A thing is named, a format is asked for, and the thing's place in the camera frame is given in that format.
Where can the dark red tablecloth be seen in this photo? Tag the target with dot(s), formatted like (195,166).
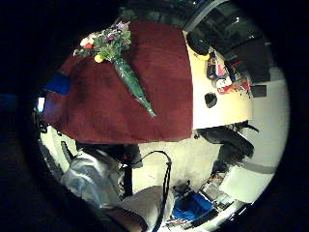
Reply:
(151,96)

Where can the small black device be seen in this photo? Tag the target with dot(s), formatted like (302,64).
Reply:
(210,99)

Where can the wrapped flower bouquet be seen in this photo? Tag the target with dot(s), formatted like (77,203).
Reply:
(120,54)

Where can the black office chair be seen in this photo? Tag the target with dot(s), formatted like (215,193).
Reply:
(230,145)

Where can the pile of colourful packets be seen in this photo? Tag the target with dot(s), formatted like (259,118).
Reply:
(227,75)

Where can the black round object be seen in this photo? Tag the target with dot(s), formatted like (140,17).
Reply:
(198,42)

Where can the the person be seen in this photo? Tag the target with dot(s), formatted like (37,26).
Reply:
(93,180)

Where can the blue crate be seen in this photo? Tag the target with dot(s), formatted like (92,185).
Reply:
(191,206)

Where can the blue cloth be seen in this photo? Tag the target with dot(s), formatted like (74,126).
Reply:
(59,83)

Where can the lit small screen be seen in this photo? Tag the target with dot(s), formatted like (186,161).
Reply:
(41,104)

